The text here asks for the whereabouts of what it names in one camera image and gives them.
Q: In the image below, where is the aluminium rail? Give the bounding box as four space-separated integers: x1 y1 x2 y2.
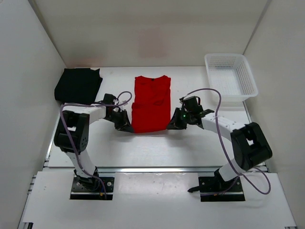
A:
98 167 219 173

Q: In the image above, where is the white plastic basket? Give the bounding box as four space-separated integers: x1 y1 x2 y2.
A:
204 53 258 104

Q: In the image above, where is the red t shirt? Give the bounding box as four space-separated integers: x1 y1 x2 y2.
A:
132 75 171 134

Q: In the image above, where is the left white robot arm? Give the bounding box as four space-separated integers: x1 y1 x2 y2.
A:
54 91 134 194

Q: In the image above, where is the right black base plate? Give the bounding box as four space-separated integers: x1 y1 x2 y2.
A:
188 176 245 202

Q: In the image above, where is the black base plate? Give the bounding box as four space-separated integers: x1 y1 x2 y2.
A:
188 176 245 202
70 177 115 200

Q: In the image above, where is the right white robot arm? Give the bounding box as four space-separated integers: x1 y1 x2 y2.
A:
167 96 273 191

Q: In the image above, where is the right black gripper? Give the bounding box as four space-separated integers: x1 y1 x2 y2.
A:
167 108 193 130

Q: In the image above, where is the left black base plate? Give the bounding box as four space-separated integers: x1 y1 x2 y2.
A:
70 177 115 200

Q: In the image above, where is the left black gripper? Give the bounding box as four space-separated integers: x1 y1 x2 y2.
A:
105 109 134 133

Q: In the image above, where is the black t shirt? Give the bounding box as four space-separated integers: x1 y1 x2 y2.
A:
54 68 103 105

